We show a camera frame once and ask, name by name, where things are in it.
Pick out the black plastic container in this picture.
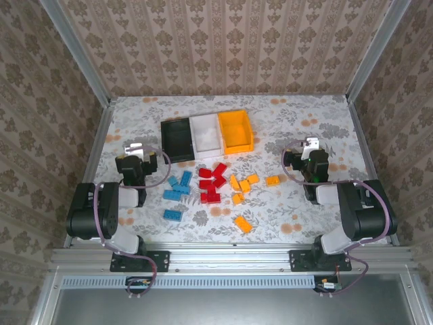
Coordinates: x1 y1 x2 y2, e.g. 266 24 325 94
160 117 197 163

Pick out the floral table cover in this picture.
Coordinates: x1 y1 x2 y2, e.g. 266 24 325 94
76 95 389 245

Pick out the orange plastic container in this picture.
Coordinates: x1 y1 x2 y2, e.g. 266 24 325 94
216 108 256 156

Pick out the white plastic container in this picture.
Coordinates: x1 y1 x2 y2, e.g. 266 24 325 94
189 112 225 160

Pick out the grey metal panel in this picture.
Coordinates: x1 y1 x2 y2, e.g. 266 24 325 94
32 272 433 325

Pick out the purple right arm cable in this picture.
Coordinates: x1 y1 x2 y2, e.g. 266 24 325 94
281 140 390 299

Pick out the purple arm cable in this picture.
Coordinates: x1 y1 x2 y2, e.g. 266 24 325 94
93 144 172 299
281 140 390 299

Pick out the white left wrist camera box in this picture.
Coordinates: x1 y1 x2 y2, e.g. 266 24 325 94
123 143 152 158

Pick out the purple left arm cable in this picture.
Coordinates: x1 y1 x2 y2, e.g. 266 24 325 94
93 144 172 299

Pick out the aluminium table side rail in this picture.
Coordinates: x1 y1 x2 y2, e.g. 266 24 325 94
63 97 118 248
346 96 401 247

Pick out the aluminium front rail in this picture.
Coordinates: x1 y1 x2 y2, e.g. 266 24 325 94
49 246 416 272

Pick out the black cable connector box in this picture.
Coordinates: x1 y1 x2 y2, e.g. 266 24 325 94
313 276 343 294
125 276 154 295

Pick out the aluminium frame post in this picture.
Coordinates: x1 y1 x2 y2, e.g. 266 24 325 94
346 0 413 101
38 0 113 106

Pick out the grey slotted cable duct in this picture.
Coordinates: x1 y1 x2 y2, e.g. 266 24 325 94
62 274 319 290

